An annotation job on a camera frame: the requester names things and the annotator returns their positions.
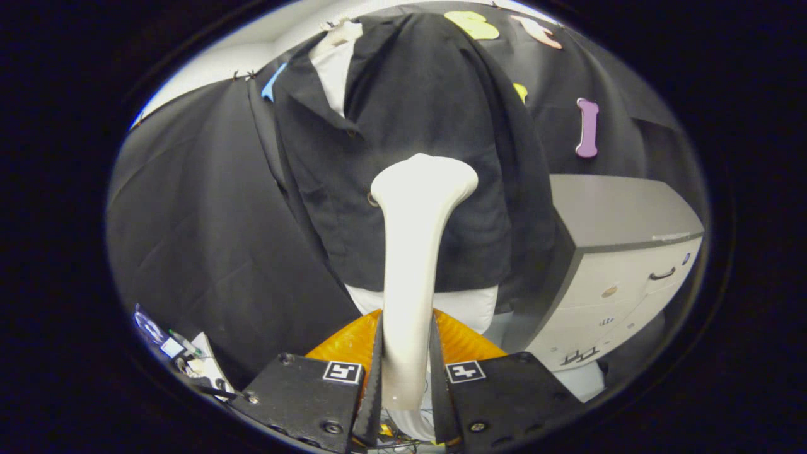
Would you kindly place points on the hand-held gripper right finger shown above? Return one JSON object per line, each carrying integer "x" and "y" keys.
{"x": 504, "y": 397}

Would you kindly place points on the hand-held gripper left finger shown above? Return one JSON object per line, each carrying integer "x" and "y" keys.
{"x": 302, "y": 397}

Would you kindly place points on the white garment steamer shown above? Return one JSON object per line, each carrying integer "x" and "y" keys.
{"x": 410, "y": 252}

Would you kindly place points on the black blazer jacket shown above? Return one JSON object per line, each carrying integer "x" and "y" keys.
{"x": 410, "y": 101}

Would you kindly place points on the white paper sheet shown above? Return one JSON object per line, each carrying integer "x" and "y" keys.
{"x": 211, "y": 369}

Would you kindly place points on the white mannequin torso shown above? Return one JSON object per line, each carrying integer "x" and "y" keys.
{"x": 466, "y": 306}

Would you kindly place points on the green pen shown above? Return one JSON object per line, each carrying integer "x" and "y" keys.
{"x": 186, "y": 343}

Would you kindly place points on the black backdrop cloth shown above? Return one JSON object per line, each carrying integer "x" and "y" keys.
{"x": 189, "y": 221}

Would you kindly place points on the grey cabinet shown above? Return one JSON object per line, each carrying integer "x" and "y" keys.
{"x": 618, "y": 214}

